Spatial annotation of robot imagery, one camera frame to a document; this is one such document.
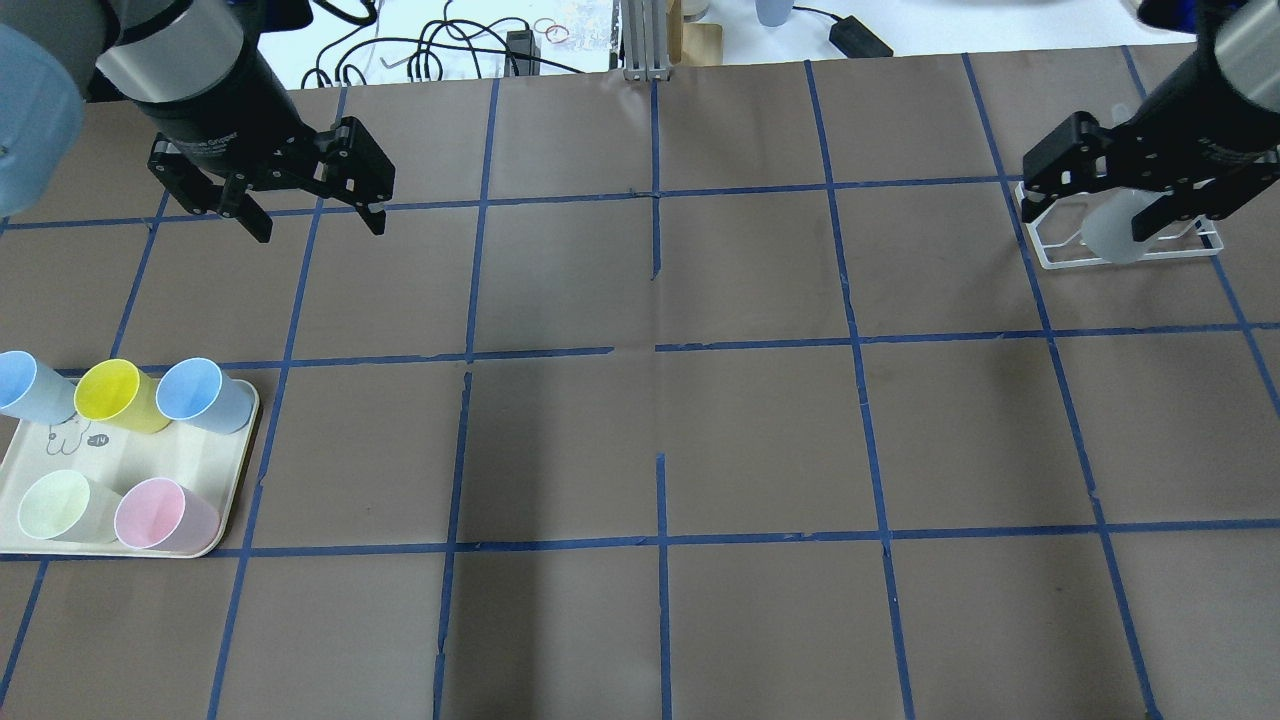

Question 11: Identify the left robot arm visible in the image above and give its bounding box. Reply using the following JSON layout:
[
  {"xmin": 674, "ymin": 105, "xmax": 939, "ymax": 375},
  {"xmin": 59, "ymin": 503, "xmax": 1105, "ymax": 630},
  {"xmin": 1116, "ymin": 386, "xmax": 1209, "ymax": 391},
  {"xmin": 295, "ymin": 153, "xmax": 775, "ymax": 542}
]
[{"xmin": 1, "ymin": 1, "xmax": 396, "ymax": 243}]

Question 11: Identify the cream plastic tray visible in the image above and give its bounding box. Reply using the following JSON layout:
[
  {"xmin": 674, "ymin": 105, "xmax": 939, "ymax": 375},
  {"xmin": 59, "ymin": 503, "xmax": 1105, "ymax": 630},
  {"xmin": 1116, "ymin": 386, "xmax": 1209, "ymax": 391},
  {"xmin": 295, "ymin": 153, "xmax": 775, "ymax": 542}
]
[{"xmin": 1, "ymin": 416, "xmax": 257, "ymax": 559}]

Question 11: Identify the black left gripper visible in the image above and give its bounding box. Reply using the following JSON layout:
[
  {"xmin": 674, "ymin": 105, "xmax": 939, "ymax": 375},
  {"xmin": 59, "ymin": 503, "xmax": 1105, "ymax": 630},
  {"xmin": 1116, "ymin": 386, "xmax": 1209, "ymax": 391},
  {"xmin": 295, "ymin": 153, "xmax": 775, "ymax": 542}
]
[{"xmin": 147, "ymin": 45, "xmax": 396, "ymax": 243}]

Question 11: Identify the black power adapter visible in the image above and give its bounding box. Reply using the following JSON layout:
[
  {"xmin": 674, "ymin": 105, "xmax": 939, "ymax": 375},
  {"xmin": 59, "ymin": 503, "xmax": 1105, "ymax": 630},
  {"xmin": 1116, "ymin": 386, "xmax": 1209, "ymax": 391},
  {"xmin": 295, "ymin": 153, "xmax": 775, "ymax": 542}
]
[{"xmin": 828, "ymin": 15, "xmax": 895, "ymax": 59}]

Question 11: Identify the blue cup on desk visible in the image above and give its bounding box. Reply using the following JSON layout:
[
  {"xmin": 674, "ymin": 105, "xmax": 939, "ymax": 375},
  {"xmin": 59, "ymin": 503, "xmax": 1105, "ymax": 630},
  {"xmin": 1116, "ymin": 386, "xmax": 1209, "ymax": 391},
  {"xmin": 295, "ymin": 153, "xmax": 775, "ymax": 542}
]
[{"xmin": 755, "ymin": 0, "xmax": 794, "ymax": 28}]

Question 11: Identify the pale green plastic cup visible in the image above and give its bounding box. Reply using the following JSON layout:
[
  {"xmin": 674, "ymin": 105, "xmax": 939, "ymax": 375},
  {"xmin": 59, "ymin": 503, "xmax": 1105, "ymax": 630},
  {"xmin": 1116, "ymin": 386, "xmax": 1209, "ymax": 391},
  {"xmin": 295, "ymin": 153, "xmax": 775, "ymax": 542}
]
[{"xmin": 17, "ymin": 469, "xmax": 122, "ymax": 543}]

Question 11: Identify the yellow plastic cup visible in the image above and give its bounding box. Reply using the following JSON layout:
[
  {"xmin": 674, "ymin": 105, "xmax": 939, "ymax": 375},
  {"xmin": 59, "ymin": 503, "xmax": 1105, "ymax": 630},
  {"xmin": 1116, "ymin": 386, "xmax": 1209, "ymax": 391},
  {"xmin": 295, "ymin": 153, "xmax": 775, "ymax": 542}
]
[{"xmin": 73, "ymin": 357, "xmax": 172, "ymax": 434}]

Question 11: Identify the pink plastic cup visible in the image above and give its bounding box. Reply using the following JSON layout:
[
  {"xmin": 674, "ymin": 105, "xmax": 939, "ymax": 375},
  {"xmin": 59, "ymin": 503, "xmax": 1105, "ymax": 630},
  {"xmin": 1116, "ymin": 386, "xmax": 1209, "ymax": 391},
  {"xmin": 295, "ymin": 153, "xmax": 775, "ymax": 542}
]
[{"xmin": 113, "ymin": 477, "xmax": 221, "ymax": 556}]

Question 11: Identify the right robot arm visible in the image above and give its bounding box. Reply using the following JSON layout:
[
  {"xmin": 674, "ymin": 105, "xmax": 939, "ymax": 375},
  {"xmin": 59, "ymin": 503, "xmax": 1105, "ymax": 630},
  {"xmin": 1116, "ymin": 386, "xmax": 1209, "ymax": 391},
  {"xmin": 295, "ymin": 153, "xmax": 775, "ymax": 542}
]
[{"xmin": 1020, "ymin": 1, "xmax": 1279, "ymax": 242}]

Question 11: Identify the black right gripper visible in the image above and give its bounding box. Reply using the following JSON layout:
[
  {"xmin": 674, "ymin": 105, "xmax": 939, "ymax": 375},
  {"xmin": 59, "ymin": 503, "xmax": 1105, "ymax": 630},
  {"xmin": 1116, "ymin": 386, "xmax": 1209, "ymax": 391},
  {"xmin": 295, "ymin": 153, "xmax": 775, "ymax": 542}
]
[{"xmin": 1020, "ymin": 47, "xmax": 1279, "ymax": 243}]

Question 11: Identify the grey plastic cup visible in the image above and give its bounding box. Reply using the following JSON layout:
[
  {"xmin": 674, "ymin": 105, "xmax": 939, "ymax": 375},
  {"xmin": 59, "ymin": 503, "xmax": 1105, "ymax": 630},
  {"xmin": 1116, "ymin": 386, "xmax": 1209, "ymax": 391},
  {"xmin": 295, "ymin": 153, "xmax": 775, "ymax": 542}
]
[{"xmin": 1076, "ymin": 190, "xmax": 1164, "ymax": 265}]

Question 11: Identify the light blue plastic cup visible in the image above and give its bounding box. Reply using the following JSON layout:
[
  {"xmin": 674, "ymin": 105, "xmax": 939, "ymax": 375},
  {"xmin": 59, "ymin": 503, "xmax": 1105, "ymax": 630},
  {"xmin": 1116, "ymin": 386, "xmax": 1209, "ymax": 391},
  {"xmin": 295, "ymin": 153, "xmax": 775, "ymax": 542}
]
[{"xmin": 1, "ymin": 350, "xmax": 76, "ymax": 425}]

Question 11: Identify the aluminium frame post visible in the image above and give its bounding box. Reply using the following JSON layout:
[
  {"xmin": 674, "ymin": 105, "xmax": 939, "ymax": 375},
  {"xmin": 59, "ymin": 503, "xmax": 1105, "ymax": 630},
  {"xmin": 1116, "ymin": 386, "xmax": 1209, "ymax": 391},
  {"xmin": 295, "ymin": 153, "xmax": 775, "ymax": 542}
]
[{"xmin": 616, "ymin": 1, "xmax": 673, "ymax": 82}]

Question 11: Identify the white wire cup rack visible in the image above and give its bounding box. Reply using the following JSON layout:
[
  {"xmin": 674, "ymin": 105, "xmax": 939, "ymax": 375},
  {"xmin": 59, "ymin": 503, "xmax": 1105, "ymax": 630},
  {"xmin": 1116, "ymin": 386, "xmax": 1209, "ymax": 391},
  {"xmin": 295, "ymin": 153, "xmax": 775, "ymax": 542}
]
[{"xmin": 1023, "ymin": 190, "xmax": 1225, "ymax": 270}]

